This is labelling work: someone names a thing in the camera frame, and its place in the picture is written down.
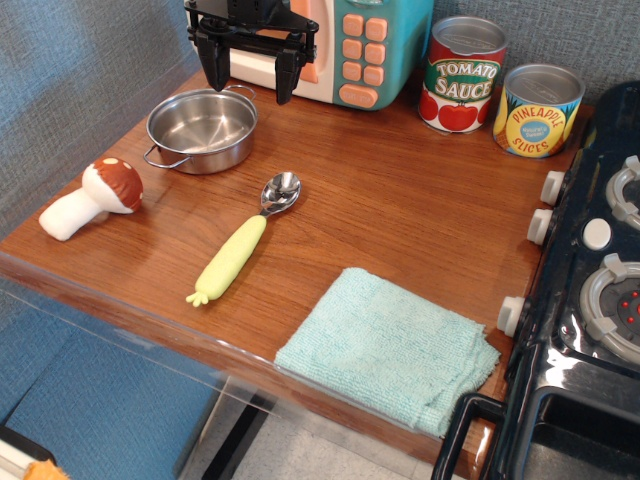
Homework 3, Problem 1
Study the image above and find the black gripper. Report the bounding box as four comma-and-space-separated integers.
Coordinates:
184, 1, 319, 105

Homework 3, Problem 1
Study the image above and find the light blue cloth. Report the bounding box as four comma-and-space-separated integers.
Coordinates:
275, 268, 500, 437

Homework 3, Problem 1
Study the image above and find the small steel pot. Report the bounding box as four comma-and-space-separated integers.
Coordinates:
143, 85, 258, 175

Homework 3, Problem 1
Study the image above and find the toy microwave teal and cream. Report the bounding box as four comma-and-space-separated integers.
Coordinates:
229, 1, 433, 111

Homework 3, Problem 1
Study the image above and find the plush mushroom toy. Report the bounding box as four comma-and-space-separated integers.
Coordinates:
39, 157, 144, 241

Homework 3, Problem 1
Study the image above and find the tomato sauce can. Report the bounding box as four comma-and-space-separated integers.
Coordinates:
419, 16, 507, 133

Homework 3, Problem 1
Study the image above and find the pineapple slices can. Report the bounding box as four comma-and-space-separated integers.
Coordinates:
493, 64, 585, 159

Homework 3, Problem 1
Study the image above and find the white stove knob rear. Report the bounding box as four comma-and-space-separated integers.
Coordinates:
540, 170, 565, 206

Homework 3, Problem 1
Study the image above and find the white stove knob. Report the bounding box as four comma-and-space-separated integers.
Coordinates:
527, 209, 553, 246
497, 296, 525, 338
540, 170, 565, 206

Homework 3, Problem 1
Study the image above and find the white stove knob middle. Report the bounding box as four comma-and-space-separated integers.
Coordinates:
527, 209, 553, 246

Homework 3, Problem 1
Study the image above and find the white stove knob front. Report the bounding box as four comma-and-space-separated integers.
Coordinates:
497, 296, 525, 338

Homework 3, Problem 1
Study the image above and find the black tray corner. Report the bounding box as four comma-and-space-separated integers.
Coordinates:
1, 426, 57, 479

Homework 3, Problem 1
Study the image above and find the orange fuzzy object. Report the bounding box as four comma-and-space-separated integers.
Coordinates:
23, 460, 69, 480

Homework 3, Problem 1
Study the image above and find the black toy stove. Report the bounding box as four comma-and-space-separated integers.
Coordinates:
433, 81, 639, 479

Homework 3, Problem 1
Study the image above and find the spoon with yellow-green handle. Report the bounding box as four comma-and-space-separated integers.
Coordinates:
185, 172, 302, 307

